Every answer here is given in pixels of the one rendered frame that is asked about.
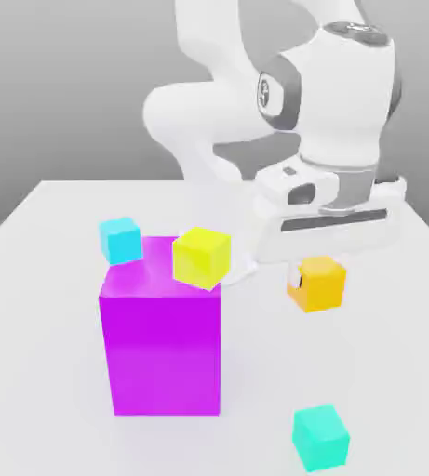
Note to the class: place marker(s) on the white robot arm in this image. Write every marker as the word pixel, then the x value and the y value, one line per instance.
pixel 333 96

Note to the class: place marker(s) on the small orange cube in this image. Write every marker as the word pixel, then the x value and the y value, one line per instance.
pixel 322 286

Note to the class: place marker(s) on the large magenta box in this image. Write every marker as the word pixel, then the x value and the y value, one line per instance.
pixel 162 349

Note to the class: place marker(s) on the small turquoise cube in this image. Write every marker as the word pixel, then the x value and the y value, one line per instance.
pixel 322 438

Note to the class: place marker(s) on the small cyan cube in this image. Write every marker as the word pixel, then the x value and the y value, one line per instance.
pixel 121 241

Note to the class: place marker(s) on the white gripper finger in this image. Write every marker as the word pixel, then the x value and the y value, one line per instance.
pixel 294 275

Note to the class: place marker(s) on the small yellow cube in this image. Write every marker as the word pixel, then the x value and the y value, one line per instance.
pixel 201 256

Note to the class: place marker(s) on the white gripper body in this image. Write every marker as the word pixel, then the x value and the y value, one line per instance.
pixel 322 243

